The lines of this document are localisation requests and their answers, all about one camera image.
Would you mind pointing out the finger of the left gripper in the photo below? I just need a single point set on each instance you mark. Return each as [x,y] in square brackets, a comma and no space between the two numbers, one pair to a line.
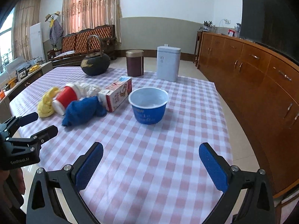
[11,125]
[39,135]

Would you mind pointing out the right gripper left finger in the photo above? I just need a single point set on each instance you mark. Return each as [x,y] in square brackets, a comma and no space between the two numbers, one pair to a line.
[43,204]

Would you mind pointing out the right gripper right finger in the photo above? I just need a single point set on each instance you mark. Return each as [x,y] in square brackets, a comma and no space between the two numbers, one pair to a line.
[257,205]

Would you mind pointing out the yellow cloth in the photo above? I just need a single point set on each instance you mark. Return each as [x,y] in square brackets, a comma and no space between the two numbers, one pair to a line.
[45,108]

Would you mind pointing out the blue cloth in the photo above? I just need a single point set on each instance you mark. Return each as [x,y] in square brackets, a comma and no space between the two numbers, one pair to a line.
[81,111]

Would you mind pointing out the red white paper cup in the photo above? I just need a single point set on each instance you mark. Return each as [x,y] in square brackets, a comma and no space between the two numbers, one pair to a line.
[68,94]

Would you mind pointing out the white tissue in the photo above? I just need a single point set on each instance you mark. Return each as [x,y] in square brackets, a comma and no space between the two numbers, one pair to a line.
[88,90]

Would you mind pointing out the pink milk carton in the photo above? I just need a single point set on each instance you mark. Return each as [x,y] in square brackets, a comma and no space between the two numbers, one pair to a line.
[115,93]

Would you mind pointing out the blue plastic bowl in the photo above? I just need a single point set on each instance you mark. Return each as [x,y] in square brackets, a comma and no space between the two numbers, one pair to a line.
[149,104]

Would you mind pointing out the person's left hand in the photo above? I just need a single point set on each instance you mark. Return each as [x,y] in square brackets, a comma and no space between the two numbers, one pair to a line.
[18,180]

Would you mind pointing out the white refrigerator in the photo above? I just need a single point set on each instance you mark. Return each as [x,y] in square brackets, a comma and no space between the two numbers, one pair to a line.
[36,42]

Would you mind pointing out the black cast iron teapot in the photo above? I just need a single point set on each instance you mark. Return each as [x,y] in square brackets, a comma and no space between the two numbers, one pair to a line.
[95,63]

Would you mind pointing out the wooden bench sofa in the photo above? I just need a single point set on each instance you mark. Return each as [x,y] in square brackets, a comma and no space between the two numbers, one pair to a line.
[75,46]

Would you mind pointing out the coat rack with clothes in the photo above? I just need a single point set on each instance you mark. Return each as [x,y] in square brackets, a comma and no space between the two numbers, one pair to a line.
[56,31]

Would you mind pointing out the checkered tablecloth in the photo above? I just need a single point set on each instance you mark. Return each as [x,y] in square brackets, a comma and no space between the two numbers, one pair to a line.
[148,173]

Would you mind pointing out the wooden sideboard cabinet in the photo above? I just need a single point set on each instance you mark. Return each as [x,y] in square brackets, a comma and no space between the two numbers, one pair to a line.
[261,88]

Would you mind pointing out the dark red tea canister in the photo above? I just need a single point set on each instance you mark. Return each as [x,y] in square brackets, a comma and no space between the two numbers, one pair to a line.
[135,63]

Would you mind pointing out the pink patterned curtain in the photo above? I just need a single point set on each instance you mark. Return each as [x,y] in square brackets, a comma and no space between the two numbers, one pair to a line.
[78,15]

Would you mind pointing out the white rectangular tin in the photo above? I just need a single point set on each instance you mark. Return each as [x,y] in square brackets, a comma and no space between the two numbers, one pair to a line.
[168,59]

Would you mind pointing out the black flat television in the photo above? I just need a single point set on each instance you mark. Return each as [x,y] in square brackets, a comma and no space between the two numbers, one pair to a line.
[271,23]

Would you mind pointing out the potted plant on sideboard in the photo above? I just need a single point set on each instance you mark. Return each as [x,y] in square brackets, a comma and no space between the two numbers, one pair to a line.
[207,26]

